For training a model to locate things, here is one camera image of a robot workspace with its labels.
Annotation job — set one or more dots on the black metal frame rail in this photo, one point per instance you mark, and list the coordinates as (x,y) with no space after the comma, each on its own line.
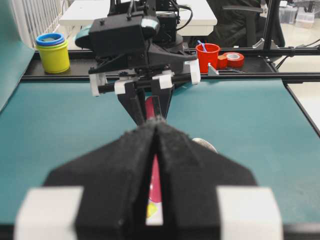
(255,64)

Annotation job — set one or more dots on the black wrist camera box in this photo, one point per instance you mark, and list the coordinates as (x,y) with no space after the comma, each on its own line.
(115,35)

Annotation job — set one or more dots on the orange small block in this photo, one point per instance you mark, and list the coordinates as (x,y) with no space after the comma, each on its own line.
(222,62)

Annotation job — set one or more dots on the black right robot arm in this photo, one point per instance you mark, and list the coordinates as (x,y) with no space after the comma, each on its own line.
(167,12)

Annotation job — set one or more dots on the red tape roll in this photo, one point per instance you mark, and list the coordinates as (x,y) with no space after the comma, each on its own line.
(234,59)

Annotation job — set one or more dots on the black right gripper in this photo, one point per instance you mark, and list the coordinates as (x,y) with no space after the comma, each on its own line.
(154,61)

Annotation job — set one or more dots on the black office chair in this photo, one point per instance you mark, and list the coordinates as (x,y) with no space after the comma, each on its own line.
(231,25)

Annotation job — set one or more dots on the small speckled spoon rest dish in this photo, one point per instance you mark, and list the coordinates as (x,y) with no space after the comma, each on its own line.
(205,144)

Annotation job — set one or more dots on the yellow green stacked cups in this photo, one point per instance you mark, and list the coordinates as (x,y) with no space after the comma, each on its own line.
(53,51)

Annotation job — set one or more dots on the red plastic cup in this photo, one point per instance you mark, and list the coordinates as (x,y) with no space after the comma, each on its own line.
(210,56)

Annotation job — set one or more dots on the pink ceramic spoon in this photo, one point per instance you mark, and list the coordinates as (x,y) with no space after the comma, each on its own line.
(155,194)

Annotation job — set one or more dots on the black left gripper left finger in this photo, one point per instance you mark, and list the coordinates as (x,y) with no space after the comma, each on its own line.
(101,195)

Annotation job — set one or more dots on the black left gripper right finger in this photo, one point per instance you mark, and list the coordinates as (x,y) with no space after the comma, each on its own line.
(207,196)

